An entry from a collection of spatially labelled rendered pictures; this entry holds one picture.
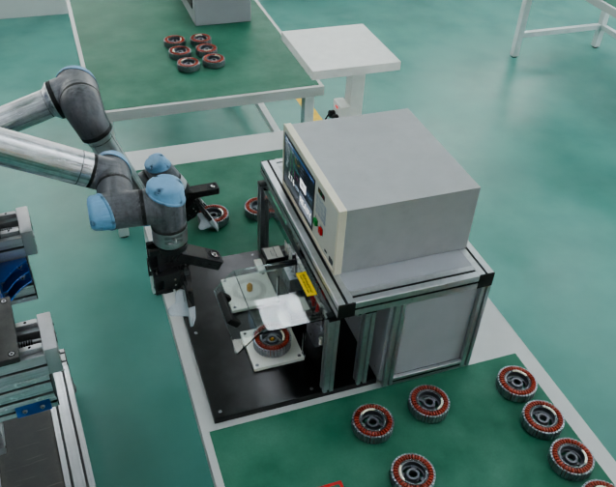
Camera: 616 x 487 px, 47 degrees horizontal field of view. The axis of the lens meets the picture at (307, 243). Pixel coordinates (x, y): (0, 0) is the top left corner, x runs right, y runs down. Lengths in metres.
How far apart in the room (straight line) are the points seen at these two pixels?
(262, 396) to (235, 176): 1.11
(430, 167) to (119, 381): 1.71
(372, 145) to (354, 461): 0.84
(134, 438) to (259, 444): 1.05
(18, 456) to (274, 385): 1.04
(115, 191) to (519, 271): 2.62
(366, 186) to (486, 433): 0.74
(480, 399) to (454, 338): 0.18
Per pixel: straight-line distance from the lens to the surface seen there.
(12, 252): 2.28
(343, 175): 1.82
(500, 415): 2.06
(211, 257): 1.58
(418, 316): 1.90
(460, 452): 1.96
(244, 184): 2.77
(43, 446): 2.68
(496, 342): 2.25
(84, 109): 2.08
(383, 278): 1.82
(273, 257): 2.15
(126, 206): 1.45
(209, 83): 3.51
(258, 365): 2.03
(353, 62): 2.68
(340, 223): 1.70
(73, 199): 4.09
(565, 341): 3.44
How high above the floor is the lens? 2.32
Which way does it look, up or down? 39 degrees down
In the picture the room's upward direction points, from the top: 3 degrees clockwise
